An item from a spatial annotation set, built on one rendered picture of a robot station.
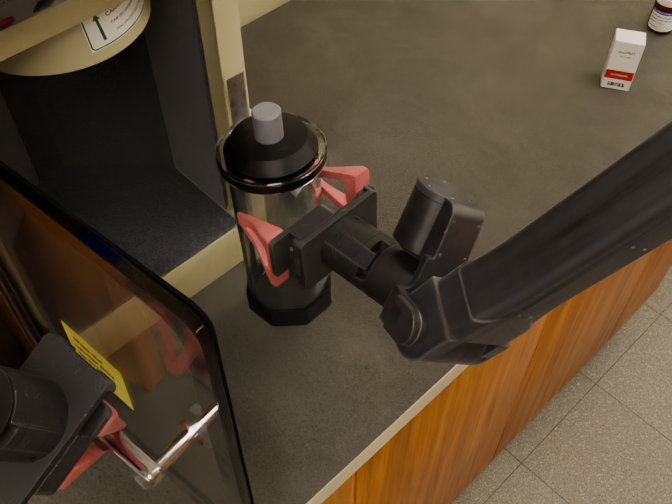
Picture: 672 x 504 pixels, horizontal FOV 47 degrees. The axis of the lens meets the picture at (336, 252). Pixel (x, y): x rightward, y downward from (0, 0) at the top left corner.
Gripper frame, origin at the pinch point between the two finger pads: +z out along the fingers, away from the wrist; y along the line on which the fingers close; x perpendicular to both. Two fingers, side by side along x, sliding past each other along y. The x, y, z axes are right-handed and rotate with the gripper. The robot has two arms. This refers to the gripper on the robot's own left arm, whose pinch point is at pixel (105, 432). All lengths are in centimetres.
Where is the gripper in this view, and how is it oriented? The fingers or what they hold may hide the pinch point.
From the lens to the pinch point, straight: 64.3
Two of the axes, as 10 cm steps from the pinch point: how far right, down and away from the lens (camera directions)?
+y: -5.8, 8.1, -1.0
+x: 7.7, 5.0, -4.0
